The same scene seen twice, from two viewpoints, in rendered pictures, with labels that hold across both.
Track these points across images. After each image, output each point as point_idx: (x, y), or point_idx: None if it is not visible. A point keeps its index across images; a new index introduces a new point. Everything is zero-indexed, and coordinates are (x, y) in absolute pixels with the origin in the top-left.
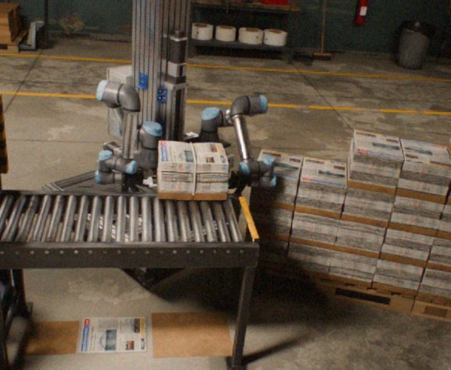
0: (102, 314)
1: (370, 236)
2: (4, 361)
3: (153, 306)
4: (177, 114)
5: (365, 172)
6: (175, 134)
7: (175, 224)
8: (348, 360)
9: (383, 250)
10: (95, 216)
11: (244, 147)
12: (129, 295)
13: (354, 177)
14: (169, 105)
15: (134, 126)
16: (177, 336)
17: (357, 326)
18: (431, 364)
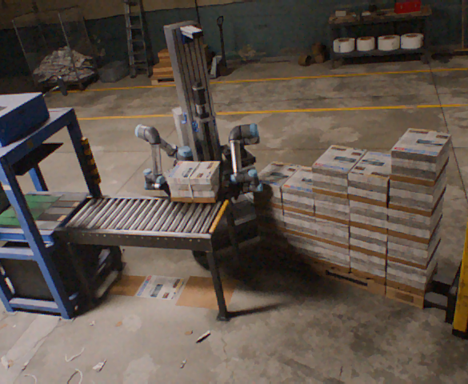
0: (161, 274)
1: (338, 231)
2: (89, 295)
3: (194, 271)
4: (210, 138)
5: (322, 181)
6: (210, 153)
7: (170, 219)
8: (306, 326)
9: (351, 243)
10: (128, 213)
11: (234, 164)
12: (182, 262)
13: (316, 185)
14: (200, 134)
15: (157, 153)
16: (198, 293)
17: (331, 301)
18: (374, 338)
